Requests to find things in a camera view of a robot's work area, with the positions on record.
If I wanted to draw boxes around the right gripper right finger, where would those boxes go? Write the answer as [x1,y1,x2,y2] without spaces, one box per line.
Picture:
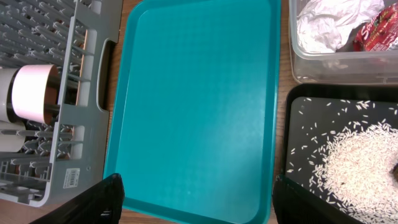
[272,175,362,224]

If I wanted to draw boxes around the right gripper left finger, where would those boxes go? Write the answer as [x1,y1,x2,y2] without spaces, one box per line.
[31,173,125,224]

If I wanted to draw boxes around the rice grains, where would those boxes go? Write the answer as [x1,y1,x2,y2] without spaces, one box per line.
[285,97,397,223]

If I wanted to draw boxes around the brown food scrap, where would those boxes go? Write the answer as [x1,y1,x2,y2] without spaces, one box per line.
[391,164,398,181]

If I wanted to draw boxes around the small white plate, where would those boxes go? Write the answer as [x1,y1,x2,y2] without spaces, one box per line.
[11,65,58,124]

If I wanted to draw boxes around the grey bowl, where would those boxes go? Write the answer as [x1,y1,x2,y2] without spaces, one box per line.
[1,68,19,123]

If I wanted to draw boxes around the red snack wrapper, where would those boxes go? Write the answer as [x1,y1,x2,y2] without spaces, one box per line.
[353,3,397,52]

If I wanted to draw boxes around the grey dishwasher rack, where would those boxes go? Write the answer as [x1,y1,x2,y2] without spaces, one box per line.
[1,0,123,207]

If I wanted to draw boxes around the black tray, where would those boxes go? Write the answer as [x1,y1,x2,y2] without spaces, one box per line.
[273,84,397,223]

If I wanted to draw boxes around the teal plastic tray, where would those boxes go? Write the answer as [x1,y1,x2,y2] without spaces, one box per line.
[104,0,281,223]

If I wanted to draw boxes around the clear plastic bin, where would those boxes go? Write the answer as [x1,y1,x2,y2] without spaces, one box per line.
[289,0,397,85]

